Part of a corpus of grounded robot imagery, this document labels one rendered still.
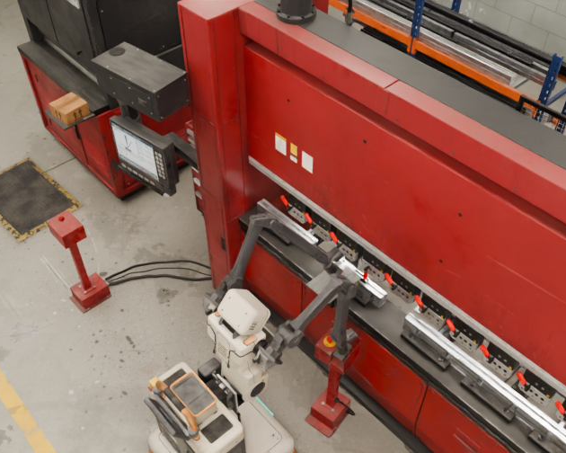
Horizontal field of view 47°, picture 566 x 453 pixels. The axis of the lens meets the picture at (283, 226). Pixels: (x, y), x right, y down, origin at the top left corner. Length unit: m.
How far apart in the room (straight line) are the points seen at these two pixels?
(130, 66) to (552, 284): 2.36
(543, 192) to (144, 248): 3.50
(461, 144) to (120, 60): 1.94
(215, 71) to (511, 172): 1.62
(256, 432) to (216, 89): 1.98
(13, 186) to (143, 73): 2.79
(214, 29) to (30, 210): 3.02
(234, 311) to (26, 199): 3.21
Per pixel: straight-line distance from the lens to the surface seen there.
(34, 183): 6.09
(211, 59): 3.39
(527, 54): 4.96
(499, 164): 2.59
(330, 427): 4.29
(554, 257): 2.71
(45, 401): 4.66
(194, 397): 3.40
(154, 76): 3.55
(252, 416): 4.03
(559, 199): 2.53
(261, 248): 4.15
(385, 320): 3.71
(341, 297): 3.26
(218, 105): 3.56
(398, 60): 2.99
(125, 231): 5.45
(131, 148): 3.88
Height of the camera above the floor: 3.86
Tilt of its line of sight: 46 degrees down
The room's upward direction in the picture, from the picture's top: straight up
